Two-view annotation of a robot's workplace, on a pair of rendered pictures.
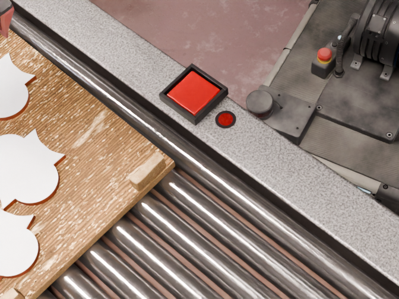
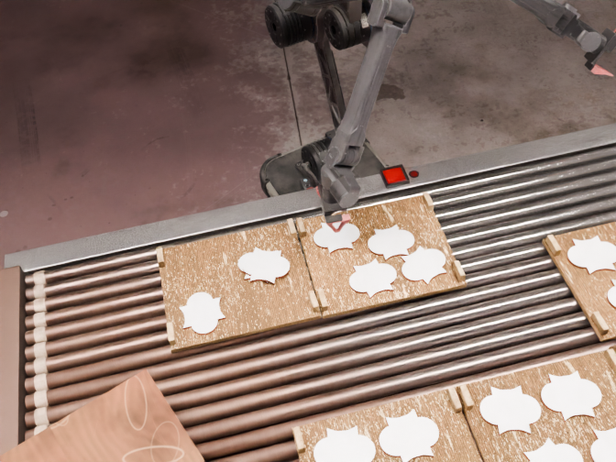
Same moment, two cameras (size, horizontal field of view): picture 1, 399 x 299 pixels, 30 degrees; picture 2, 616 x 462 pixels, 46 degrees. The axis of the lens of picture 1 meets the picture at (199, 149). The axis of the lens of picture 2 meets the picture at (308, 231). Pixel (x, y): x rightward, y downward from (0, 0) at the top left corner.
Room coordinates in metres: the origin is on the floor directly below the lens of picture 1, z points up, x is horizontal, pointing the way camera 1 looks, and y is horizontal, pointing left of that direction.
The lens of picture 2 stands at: (0.17, 1.53, 2.60)
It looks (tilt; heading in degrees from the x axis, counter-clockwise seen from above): 50 degrees down; 298
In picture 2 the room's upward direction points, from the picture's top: 4 degrees counter-clockwise
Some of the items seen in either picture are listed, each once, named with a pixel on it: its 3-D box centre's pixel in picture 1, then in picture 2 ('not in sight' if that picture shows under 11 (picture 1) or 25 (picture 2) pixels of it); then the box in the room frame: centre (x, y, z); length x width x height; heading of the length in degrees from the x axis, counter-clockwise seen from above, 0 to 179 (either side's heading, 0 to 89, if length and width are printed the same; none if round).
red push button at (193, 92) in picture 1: (193, 94); (394, 176); (0.66, -0.01, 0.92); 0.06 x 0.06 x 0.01; 38
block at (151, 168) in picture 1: (148, 171); (427, 201); (0.52, 0.08, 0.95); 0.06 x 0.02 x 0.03; 127
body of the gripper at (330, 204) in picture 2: not in sight; (332, 192); (0.74, 0.30, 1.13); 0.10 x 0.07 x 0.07; 126
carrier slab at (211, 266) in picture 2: not in sight; (236, 282); (0.93, 0.55, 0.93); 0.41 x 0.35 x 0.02; 38
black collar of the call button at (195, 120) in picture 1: (193, 94); (394, 176); (0.66, -0.01, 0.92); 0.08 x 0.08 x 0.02; 38
